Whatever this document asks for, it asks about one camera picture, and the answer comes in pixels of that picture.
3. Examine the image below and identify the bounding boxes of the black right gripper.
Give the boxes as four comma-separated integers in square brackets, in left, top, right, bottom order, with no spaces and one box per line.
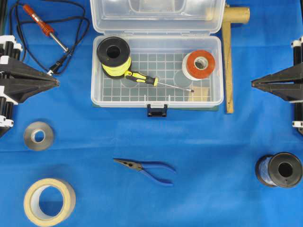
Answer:
[250,35,303,136]

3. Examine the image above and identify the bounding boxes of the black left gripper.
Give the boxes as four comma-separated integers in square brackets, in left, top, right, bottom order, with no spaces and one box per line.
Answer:
[0,35,60,138]

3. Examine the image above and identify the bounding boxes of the yellow black screwdriver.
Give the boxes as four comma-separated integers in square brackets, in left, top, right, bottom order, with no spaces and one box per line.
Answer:
[124,71,194,93]

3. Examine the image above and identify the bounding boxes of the dark blue toolbox latch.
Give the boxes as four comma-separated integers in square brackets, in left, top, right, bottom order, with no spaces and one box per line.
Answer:
[147,104,168,117]

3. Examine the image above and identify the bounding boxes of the clear plastic toolbox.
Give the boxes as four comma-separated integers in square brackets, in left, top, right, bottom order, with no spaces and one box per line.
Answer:
[90,0,225,110]

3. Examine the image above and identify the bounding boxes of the grey tape roll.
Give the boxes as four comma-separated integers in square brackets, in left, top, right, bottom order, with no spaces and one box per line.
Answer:
[24,122,54,151]

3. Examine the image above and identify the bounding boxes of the orange soldering iron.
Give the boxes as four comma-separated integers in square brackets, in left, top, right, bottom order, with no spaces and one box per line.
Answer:
[23,4,69,52]

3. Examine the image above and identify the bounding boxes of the wooden mallet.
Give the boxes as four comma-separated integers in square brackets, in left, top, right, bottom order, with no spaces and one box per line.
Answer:
[221,4,250,114]

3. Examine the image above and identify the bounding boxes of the small wooden block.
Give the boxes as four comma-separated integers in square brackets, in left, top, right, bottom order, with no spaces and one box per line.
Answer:
[187,87,211,102]

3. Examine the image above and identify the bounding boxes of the blue table cloth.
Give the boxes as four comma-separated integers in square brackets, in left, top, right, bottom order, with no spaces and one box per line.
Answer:
[0,0,303,227]

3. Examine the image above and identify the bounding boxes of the red tape roll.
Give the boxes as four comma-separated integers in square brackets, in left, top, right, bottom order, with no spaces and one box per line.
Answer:
[182,50,216,81]

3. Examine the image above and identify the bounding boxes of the beige masking tape roll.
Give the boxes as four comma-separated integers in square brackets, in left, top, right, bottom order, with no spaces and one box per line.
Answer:
[23,178,76,227]

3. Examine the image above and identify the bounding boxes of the black power cable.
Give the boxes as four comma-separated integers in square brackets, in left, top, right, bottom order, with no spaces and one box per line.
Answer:
[9,0,90,77]

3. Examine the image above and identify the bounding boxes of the blue wire black spool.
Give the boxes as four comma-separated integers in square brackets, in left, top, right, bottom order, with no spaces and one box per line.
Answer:
[255,152,303,188]

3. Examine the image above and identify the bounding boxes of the yellow wire black spool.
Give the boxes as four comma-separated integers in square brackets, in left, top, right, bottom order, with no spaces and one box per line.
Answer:
[97,36,131,79]

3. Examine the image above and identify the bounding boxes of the blue handled needle-nose pliers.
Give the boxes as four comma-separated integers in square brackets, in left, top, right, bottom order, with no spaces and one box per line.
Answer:
[113,158,176,187]

